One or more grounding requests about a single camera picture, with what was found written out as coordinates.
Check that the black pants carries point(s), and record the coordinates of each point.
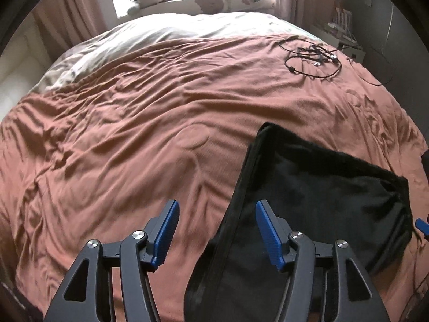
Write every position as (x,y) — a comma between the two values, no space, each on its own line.
(318,181)

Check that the beige duvet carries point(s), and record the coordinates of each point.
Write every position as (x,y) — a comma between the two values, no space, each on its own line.
(167,30)

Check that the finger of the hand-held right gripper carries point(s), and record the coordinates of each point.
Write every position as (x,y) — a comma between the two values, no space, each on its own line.
(421,224)

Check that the brown blanket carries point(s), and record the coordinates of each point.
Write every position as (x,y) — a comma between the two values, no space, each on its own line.
(134,124)

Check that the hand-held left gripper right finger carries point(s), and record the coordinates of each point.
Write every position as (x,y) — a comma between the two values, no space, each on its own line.
(268,234)

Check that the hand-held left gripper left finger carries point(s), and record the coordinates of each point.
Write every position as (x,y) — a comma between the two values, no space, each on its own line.
(166,231)

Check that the white nightstand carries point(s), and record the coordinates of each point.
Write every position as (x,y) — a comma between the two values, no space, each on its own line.
(352,52)

